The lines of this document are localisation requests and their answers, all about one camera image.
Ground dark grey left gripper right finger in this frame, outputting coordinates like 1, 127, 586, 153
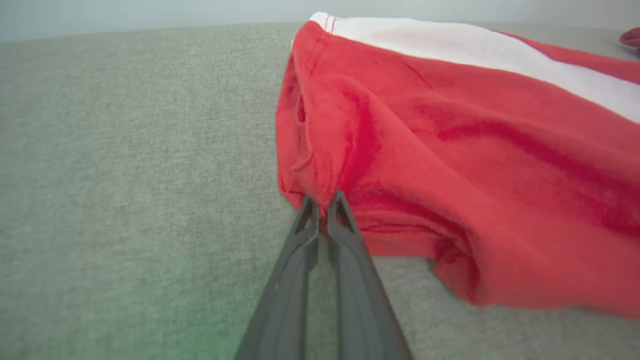
326, 189, 414, 360

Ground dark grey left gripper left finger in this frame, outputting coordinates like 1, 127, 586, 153
235, 194, 321, 360

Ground red shorts with white stripe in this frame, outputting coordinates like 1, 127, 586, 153
276, 12, 640, 320

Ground red jersey number fifteen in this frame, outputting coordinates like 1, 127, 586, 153
619, 27, 640, 49

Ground grey fabric sofa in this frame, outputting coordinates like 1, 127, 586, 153
0, 20, 640, 360

